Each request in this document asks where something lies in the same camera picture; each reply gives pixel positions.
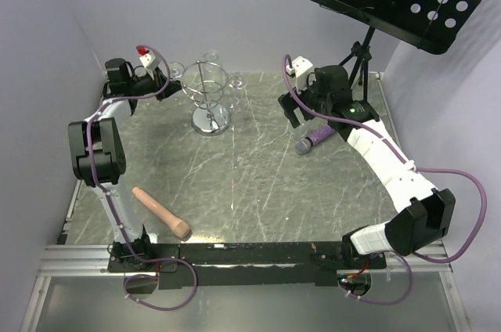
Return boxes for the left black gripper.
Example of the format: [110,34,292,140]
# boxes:
[128,67,184,102]

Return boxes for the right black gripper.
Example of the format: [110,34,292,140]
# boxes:
[278,72,332,129]

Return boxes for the clear wine glass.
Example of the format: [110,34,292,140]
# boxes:
[204,49,221,65]
[168,61,185,81]
[228,72,248,90]
[288,121,311,141]

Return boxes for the clear wine glass front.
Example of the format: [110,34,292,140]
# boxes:
[288,121,311,141]

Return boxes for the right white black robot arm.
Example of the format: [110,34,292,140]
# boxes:
[278,59,456,269]

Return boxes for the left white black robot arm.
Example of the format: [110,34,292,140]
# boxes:
[67,52,181,271]

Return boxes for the chrome wine glass rack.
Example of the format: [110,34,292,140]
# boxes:
[181,60,231,136]

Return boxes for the clear wine glass back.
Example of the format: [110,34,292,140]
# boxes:
[204,49,221,65]

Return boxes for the purple glitter microphone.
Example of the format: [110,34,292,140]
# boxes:
[295,124,336,155]

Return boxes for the beige pink microphone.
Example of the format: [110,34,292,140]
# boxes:
[132,187,191,240]

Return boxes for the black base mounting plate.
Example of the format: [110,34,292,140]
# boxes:
[107,241,387,290]

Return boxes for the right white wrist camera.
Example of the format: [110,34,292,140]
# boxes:
[286,56,315,92]

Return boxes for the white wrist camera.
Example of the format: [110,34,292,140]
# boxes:
[286,56,315,92]
[136,45,161,72]

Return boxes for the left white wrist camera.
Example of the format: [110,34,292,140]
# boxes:
[136,45,161,72]

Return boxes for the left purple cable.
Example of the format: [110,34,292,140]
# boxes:
[88,45,200,312]

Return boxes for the purple cable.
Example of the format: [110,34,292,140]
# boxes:
[88,45,200,312]
[281,53,488,305]

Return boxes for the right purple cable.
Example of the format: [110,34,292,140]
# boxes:
[281,53,488,305]

